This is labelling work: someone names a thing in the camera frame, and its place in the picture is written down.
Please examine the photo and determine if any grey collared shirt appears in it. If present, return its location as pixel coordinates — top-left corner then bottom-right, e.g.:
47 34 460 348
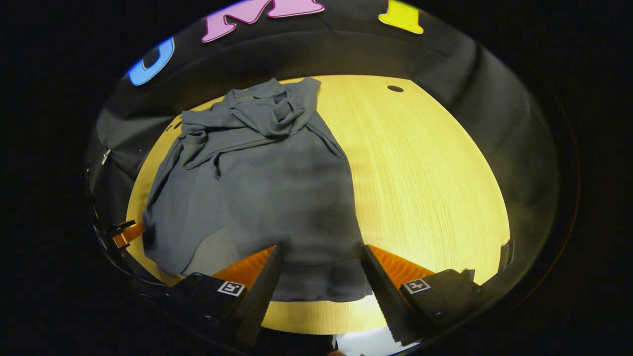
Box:
142 77 374 303

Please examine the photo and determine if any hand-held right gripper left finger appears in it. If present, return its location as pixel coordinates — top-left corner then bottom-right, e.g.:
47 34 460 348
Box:
134 245 285 349

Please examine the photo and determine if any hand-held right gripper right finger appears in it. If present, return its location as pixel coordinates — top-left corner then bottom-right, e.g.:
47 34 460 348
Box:
361 244 495 347

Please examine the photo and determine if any black backdrop cloth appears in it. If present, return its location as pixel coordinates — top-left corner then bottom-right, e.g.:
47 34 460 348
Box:
87 0 562 297

